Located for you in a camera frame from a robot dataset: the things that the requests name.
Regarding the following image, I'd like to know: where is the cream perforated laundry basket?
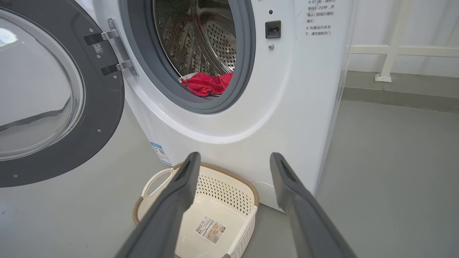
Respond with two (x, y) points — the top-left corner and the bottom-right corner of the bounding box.
(132, 162), (260, 258)

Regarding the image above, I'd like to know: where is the silver metal door hinge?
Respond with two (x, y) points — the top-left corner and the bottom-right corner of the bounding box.
(84, 18), (138, 76)

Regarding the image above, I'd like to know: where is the black round washer door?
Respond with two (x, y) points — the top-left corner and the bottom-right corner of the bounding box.
(0, 0), (125, 188)

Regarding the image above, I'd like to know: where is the white printed product label sticker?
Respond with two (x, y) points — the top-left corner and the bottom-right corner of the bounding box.
(195, 216), (227, 245)

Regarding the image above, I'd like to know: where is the black door latch socket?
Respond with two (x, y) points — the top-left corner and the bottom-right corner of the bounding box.
(265, 20), (281, 39)

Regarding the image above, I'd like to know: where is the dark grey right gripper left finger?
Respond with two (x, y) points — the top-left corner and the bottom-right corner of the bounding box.
(115, 152), (201, 258)

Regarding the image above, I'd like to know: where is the blue energy label sticker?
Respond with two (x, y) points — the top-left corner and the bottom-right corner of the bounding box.
(150, 142), (173, 166)

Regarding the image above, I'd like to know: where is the white front-load washing machine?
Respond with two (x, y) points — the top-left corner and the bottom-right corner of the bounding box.
(75, 0), (359, 212)

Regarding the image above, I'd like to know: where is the stainless steel washing machine drum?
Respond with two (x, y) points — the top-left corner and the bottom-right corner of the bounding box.
(153, 0), (237, 76)

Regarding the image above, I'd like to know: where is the printed warning text sticker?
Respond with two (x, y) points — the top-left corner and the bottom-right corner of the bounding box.
(296, 0), (339, 38)

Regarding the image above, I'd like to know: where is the red garment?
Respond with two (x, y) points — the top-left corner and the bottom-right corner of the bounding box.
(179, 71), (234, 97)

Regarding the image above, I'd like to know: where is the white metal railing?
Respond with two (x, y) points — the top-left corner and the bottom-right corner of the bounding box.
(346, 0), (459, 83)

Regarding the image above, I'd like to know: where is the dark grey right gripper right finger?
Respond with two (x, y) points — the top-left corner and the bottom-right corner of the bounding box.
(270, 152), (357, 258)

